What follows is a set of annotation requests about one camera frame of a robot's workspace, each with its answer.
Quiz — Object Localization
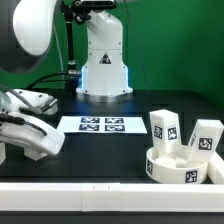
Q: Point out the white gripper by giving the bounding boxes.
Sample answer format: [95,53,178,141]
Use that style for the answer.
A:
[0,112,65,155]

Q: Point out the white round stool seat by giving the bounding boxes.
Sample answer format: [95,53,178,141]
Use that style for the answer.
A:
[146,147,208,184]

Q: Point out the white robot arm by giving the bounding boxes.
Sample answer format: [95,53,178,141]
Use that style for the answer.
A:
[0,0,132,160]

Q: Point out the paper sheet with tags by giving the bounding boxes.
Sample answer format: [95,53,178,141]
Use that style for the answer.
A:
[57,116,147,134]

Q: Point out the white part at left edge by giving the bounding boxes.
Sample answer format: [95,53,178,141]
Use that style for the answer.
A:
[0,142,6,165]

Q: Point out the white L-shaped fence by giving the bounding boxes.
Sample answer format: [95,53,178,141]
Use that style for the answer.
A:
[0,155,224,212]

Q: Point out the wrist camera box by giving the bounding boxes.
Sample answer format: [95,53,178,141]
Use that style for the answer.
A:
[6,89,58,115]

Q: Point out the black cables on table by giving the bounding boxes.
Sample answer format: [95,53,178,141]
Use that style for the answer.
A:
[25,71,83,90]

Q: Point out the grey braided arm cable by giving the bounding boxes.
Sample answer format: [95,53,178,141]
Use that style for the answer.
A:
[0,82,44,115]

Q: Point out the white cable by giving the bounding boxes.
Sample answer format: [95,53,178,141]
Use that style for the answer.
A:
[52,0,66,73]

